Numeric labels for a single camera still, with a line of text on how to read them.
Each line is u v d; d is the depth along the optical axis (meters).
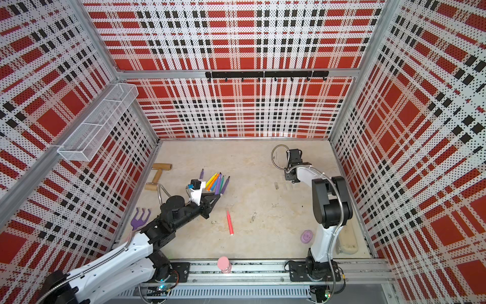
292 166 0.72
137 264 0.59
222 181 1.01
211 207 0.71
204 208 0.66
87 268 0.44
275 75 0.88
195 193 0.65
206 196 0.73
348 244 0.77
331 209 0.50
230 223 0.86
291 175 0.74
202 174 1.05
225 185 1.03
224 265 0.69
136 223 0.87
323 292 0.67
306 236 0.80
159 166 1.08
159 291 0.70
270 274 0.75
